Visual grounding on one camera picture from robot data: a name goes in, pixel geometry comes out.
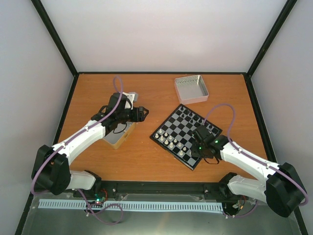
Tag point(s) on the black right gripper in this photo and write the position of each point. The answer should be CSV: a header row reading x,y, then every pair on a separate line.
x,y
194,152

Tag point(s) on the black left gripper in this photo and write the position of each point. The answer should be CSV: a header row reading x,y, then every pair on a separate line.
x,y
138,116

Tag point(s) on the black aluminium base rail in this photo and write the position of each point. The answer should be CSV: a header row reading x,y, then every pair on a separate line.
x,y
159,187

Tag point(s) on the silver square tin lid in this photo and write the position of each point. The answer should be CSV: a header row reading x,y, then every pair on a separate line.
x,y
191,89

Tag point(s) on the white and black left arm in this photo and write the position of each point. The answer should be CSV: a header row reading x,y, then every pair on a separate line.
x,y
51,168

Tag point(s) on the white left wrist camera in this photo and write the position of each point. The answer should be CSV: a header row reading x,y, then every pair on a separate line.
x,y
131,98

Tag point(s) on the black and silver chessboard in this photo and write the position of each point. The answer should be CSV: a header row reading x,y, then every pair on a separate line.
x,y
179,126

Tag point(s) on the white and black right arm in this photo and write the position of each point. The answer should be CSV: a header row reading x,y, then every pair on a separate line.
x,y
223,148

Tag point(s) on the light blue cable duct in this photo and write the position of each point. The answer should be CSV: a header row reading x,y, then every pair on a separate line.
x,y
133,206

